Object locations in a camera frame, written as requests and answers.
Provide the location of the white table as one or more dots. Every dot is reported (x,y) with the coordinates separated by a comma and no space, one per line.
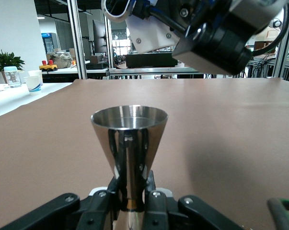
(10,103)

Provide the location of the yellow box red buttons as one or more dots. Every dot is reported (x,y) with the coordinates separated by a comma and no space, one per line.
(48,67)

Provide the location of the clear jar blue lid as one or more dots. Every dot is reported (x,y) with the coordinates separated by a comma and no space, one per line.
(12,77)

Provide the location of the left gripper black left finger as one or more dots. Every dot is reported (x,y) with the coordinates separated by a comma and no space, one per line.
(96,210)

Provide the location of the slim aluminium post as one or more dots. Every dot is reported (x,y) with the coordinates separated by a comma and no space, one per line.
(108,48)

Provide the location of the cardboard box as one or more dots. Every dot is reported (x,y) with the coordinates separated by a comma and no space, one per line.
(96,59)

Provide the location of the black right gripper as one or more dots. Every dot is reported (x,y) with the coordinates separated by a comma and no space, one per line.
(218,48)

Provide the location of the brown bag pile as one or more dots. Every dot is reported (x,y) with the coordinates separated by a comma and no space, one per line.
(61,60)

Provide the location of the blue drinks fridge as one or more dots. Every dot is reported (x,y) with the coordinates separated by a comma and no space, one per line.
(48,43)

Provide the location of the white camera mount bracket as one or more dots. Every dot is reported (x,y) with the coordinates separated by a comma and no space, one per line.
(153,33)

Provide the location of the flat black box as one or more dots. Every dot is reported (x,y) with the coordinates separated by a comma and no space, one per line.
(151,60)

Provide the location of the green potted plant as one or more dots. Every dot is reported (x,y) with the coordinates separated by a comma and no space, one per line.
(5,61)

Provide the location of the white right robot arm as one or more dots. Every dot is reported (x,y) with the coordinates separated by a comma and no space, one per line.
(254,14)

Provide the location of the steel double jigger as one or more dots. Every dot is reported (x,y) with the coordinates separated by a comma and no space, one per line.
(130,153)

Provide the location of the black monitor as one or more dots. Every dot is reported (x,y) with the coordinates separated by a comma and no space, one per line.
(100,36)

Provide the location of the plain white paper cup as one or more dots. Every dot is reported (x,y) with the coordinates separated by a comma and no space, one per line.
(37,73)

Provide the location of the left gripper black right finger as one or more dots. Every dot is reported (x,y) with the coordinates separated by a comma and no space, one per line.
(158,210)

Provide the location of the paper cup blue print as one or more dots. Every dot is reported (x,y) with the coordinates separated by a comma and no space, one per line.
(34,86)

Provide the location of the brown table mat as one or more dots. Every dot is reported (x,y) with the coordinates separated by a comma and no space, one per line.
(230,143)

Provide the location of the aluminium frame post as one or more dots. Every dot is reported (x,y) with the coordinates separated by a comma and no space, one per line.
(77,43)
(284,48)

